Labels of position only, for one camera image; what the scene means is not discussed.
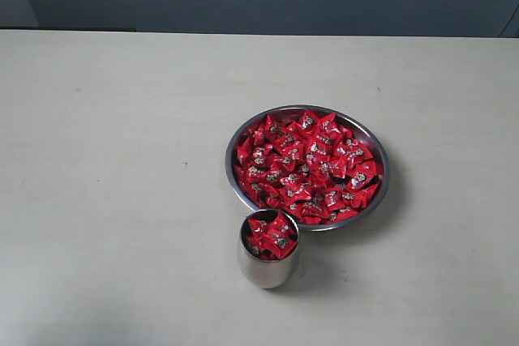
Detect red wrapped candies pile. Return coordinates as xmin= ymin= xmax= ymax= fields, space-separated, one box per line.
xmin=234 ymin=110 xmax=379 ymax=224

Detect steel bowl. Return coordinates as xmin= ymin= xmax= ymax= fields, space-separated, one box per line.
xmin=225 ymin=105 xmax=391 ymax=232

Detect steel cup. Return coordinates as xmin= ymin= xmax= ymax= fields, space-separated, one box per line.
xmin=238 ymin=209 xmax=300 ymax=289

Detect red candies in cup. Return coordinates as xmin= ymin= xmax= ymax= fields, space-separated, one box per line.
xmin=242 ymin=209 xmax=299 ymax=262

